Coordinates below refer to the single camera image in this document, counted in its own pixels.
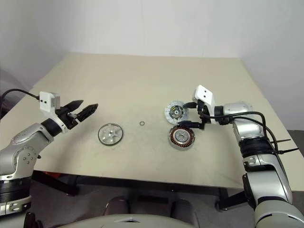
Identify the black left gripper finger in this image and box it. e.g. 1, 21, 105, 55
63, 99, 84, 113
76, 103, 99, 123

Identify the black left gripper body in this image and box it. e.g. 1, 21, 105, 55
56, 106, 80, 129

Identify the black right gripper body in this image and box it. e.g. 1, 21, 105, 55
196, 99, 212, 130

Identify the silver motor end cover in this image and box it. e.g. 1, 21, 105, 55
164, 100, 190, 125

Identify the black rotor with silver spokes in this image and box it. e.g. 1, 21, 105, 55
98, 122, 124, 146

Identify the copper wound motor stator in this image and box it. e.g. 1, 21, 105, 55
168, 125, 196, 150

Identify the dark rounded shape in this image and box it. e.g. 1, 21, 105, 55
104, 196, 131, 216

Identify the grey robot torso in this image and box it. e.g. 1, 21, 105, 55
56, 209, 178, 228

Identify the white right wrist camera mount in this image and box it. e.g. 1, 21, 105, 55
191, 85, 216, 124

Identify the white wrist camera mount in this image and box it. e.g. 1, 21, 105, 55
191, 85, 216, 124
38, 91, 72, 130

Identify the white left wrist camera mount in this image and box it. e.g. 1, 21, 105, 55
38, 91, 72, 130

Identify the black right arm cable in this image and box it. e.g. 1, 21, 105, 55
213, 111, 280, 155

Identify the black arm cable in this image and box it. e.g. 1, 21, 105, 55
0, 88, 40, 102
213, 111, 280, 155

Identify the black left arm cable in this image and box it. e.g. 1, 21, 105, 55
0, 88, 40, 102

